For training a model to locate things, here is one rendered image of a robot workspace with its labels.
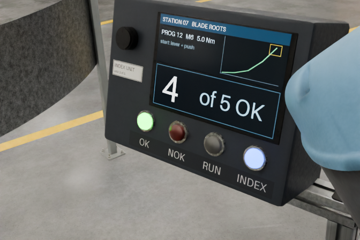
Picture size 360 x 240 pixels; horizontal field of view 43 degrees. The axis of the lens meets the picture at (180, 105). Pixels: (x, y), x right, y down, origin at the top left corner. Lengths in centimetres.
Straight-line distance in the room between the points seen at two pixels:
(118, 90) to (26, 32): 128
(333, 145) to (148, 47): 38
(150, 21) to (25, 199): 196
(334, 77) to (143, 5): 39
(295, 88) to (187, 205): 202
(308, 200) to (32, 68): 147
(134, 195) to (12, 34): 99
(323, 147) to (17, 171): 251
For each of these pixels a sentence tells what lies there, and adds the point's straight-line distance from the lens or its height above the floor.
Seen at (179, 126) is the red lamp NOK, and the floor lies 113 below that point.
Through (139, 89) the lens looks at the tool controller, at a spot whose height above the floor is 115.
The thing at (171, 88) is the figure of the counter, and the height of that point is 116.
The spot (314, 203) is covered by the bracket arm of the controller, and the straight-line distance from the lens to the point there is 56.
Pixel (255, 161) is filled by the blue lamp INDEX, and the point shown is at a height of 112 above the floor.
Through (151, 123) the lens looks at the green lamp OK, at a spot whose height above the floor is 112.
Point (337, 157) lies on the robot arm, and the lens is 19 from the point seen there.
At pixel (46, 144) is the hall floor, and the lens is 285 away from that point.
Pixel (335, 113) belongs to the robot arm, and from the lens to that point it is 18.
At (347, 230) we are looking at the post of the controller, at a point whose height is 102.
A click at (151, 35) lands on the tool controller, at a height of 122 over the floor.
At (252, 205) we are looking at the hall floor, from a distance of 221.
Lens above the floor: 138
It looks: 26 degrees down
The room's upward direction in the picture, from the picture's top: 3 degrees counter-clockwise
